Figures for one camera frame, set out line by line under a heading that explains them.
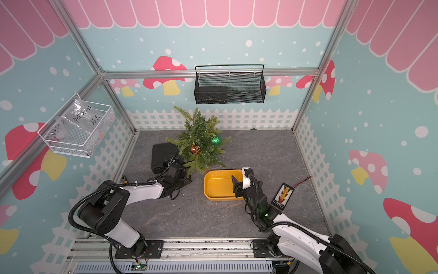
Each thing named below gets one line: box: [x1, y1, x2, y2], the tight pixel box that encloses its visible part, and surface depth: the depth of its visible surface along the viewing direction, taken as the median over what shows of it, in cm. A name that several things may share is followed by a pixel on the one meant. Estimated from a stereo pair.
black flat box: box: [151, 142, 180, 174], surface depth 99 cm
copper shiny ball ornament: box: [190, 142, 201, 155], surface depth 74 cm
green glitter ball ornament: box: [211, 134, 223, 147], surface depth 76 cm
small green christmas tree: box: [165, 105, 232, 180], surface depth 79 cm
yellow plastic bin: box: [203, 168, 245, 202], surface depth 96 cm
